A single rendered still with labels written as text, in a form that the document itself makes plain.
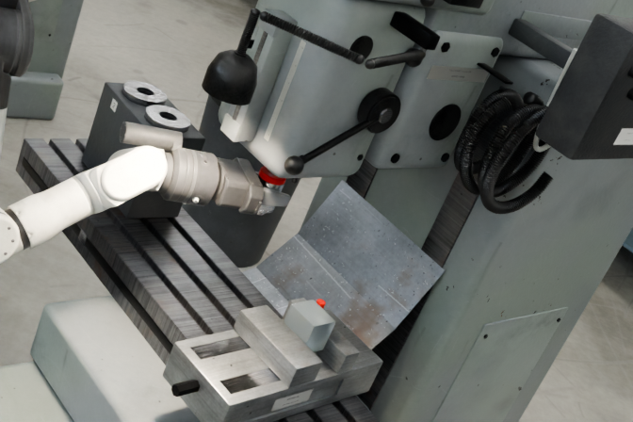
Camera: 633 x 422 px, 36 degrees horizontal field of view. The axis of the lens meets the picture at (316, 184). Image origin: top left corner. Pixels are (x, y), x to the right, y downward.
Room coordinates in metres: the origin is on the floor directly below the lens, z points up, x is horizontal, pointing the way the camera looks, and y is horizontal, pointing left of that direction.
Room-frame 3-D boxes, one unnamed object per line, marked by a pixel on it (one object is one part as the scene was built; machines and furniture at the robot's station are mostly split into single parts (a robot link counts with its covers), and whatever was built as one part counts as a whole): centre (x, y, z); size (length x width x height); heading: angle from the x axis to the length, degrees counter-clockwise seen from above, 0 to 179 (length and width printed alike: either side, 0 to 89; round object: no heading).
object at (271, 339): (1.34, -0.04, 1.07); 0.15 x 0.06 x 0.04; 52
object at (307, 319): (1.38, -0.08, 1.10); 0.06 x 0.05 x 0.06; 52
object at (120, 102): (1.79, 0.35, 1.08); 0.22 x 0.12 x 0.20; 46
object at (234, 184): (1.47, 0.15, 1.23); 0.13 x 0.12 x 0.10; 30
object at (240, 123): (1.43, 0.15, 1.45); 0.04 x 0.04 x 0.21; 49
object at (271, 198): (1.48, 0.06, 1.23); 0.06 x 0.02 x 0.03; 120
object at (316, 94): (1.52, 0.07, 1.47); 0.21 x 0.19 x 0.32; 49
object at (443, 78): (1.66, -0.06, 1.47); 0.24 x 0.19 x 0.26; 49
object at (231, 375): (1.36, -0.06, 1.04); 0.35 x 0.15 x 0.11; 142
